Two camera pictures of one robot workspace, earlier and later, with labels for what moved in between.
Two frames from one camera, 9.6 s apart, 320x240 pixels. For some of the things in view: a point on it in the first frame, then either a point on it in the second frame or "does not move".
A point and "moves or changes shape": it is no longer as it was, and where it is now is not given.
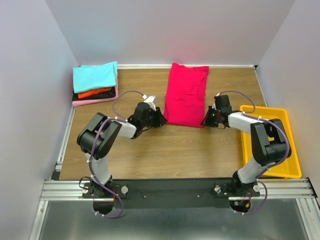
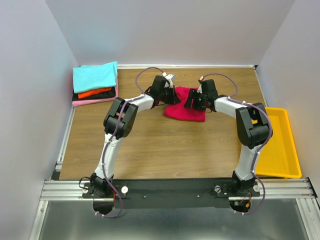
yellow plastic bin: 290,167 does not move
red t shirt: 185,100 moves or changes shape
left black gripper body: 157,117 to 172,94
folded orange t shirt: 81,95 does not move
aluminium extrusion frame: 302,190 does not move
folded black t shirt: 110,94 does not move
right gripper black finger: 206,120 to 193,99
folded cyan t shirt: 89,77 does not move
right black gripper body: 211,117 to 193,101
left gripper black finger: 162,119 to 176,99
